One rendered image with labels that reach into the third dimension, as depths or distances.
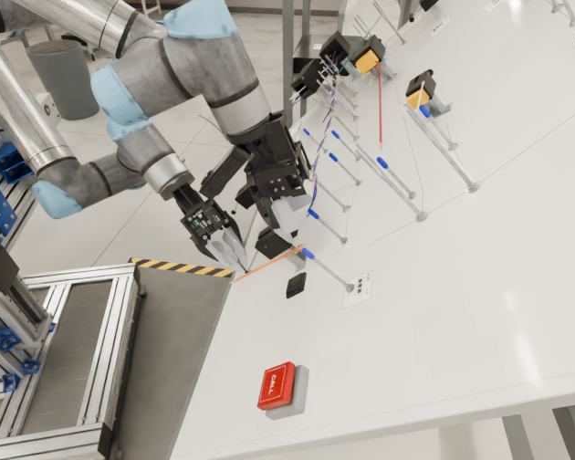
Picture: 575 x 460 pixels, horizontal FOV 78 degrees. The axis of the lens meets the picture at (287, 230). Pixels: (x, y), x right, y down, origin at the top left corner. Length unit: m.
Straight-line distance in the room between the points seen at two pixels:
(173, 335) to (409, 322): 1.56
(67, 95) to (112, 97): 3.60
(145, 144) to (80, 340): 1.21
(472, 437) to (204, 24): 0.81
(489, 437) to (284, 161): 0.65
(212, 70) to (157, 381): 1.51
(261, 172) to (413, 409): 0.34
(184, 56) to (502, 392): 0.46
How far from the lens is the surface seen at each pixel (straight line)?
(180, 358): 1.82
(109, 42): 0.62
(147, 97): 0.49
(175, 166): 0.68
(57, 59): 3.99
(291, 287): 0.62
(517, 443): 0.89
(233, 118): 0.48
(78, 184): 0.75
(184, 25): 0.46
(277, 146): 0.51
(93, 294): 1.91
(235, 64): 0.47
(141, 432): 1.72
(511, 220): 0.45
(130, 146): 0.70
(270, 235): 0.61
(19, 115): 0.80
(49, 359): 1.78
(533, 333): 0.37
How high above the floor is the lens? 1.54
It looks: 42 degrees down
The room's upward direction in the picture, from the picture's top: straight up
